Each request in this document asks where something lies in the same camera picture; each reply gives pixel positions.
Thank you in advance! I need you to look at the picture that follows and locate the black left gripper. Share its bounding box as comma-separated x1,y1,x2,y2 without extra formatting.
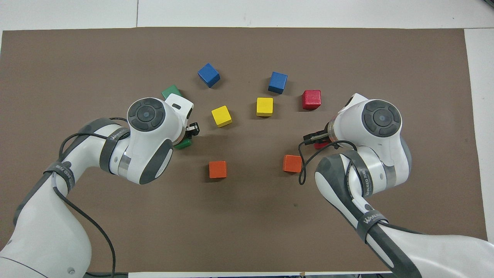
181,122,201,139

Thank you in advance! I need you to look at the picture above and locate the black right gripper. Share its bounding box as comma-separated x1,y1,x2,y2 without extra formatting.
304,129,334,145

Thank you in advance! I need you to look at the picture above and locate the yellow wooden cube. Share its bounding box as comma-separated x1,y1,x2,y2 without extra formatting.
211,105,233,128
256,97,274,117

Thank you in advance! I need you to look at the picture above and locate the orange wooden cube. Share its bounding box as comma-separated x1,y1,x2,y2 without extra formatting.
282,154,303,173
209,161,228,179

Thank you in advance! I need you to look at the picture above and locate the blue wooden cube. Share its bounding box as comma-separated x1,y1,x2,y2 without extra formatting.
197,63,221,88
268,71,288,95

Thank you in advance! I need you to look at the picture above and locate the brown table mat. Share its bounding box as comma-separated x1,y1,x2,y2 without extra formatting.
0,26,491,273

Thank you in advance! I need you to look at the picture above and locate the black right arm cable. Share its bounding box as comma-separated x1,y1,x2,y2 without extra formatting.
298,140,359,186

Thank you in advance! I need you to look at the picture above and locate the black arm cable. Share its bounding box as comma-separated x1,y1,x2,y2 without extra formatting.
54,117,130,278
298,140,359,186

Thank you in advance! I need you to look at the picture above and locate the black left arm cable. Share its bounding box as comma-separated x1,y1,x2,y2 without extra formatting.
54,117,130,278

